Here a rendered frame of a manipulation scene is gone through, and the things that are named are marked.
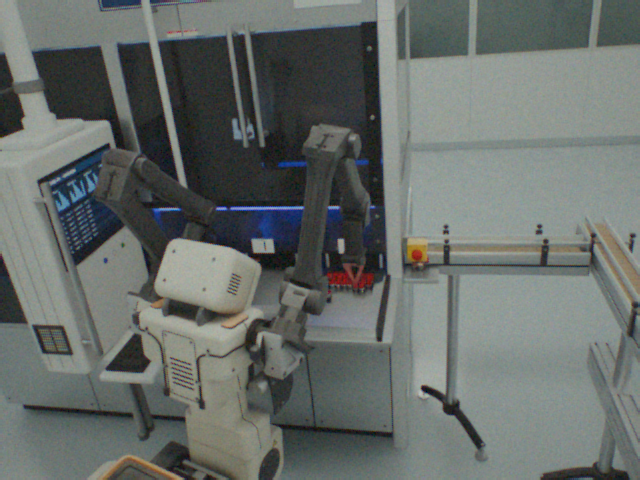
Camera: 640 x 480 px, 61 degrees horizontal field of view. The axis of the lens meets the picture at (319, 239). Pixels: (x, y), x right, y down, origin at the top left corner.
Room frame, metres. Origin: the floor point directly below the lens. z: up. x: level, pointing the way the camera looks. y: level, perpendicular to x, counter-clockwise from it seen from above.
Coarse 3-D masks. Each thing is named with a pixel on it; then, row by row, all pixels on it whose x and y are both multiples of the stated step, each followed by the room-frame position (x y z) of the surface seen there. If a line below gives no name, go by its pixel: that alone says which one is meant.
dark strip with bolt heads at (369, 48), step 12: (372, 24) 1.80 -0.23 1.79; (372, 36) 1.80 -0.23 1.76; (372, 48) 1.80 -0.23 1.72; (372, 60) 1.80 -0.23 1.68; (372, 72) 1.80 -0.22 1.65; (372, 84) 1.80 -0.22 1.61; (372, 96) 1.80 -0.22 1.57; (372, 108) 1.81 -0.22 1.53; (372, 120) 1.81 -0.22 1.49; (372, 132) 1.81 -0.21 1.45; (372, 144) 1.81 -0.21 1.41; (372, 156) 1.81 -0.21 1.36; (372, 168) 1.81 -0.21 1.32; (372, 180) 1.81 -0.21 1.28; (372, 192) 1.81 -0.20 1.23
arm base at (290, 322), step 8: (280, 312) 1.08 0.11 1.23; (288, 312) 1.07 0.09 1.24; (296, 312) 1.07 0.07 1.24; (304, 312) 1.08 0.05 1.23; (272, 320) 1.08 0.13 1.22; (280, 320) 1.05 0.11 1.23; (288, 320) 1.04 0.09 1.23; (296, 320) 1.05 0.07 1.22; (304, 320) 1.07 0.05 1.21; (256, 328) 1.05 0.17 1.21; (264, 328) 1.05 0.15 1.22; (272, 328) 1.04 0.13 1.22; (280, 328) 1.03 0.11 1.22; (288, 328) 1.03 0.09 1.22; (296, 328) 1.04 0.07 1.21; (304, 328) 1.05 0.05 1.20; (288, 336) 1.01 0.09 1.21; (296, 336) 1.00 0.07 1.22; (304, 336) 1.05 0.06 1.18; (296, 344) 1.00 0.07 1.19; (304, 344) 1.01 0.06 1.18; (304, 352) 1.04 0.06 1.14
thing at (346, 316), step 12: (384, 276) 1.76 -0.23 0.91; (336, 300) 1.67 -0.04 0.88; (348, 300) 1.67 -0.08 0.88; (360, 300) 1.66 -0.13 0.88; (372, 300) 1.65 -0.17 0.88; (324, 312) 1.60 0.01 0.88; (336, 312) 1.60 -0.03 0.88; (348, 312) 1.59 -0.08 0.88; (360, 312) 1.58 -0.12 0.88; (372, 312) 1.57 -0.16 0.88; (312, 324) 1.54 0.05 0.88; (324, 324) 1.53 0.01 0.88; (336, 324) 1.52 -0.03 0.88; (348, 324) 1.52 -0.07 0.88; (360, 324) 1.51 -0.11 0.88; (372, 324) 1.50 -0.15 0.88; (360, 336) 1.44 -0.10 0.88; (372, 336) 1.43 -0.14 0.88
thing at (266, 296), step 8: (264, 272) 1.94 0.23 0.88; (272, 272) 1.93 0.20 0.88; (280, 272) 1.93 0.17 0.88; (264, 280) 1.87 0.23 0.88; (272, 280) 1.87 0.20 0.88; (280, 280) 1.86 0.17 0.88; (256, 288) 1.82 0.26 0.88; (264, 288) 1.81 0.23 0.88; (272, 288) 1.81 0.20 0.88; (256, 296) 1.76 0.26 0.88; (264, 296) 1.75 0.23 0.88; (272, 296) 1.75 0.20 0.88; (256, 304) 1.65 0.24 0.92; (264, 304) 1.69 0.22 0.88; (272, 304) 1.69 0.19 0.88; (264, 312) 1.64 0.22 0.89; (272, 312) 1.63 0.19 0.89
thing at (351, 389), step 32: (0, 352) 2.23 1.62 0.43; (32, 352) 2.19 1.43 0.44; (320, 352) 1.86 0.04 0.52; (352, 352) 1.83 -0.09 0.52; (384, 352) 1.80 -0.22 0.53; (0, 384) 2.25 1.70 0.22; (32, 384) 2.20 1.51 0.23; (64, 384) 2.16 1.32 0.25; (96, 384) 2.12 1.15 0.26; (160, 384) 2.04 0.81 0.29; (320, 384) 1.87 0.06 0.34; (352, 384) 1.83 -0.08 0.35; (384, 384) 1.80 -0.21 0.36; (288, 416) 1.90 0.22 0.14; (320, 416) 1.87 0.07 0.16; (352, 416) 1.84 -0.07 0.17; (384, 416) 1.80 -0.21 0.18
